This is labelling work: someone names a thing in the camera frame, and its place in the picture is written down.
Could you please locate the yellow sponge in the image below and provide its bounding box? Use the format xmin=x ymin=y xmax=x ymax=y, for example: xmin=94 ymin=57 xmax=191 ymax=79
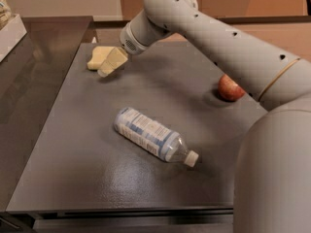
xmin=87 ymin=46 xmax=113 ymax=70

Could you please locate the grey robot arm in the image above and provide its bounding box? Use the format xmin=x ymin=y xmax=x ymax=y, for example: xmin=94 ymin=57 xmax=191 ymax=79
xmin=120 ymin=0 xmax=311 ymax=233

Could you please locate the white box with items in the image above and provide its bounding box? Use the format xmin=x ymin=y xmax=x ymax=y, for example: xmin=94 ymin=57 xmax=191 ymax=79
xmin=0 ymin=0 xmax=27 ymax=62

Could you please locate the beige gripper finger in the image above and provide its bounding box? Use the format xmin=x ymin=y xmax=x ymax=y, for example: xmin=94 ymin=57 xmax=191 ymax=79
xmin=97 ymin=48 xmax=128 ymax=78

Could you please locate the red apple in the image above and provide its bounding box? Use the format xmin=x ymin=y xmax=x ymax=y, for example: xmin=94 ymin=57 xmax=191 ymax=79
xmin=218 ymin=75 xmax=245 ymax=102

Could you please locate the clear plastic water bottle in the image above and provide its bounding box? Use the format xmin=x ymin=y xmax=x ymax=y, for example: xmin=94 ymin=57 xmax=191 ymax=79
xmin=114 ymin=107 xmax=199 ymax=167

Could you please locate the dark side table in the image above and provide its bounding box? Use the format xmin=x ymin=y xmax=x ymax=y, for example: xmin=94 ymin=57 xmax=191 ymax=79
xmin=0 ymin=17 xmax=95 ymax=213

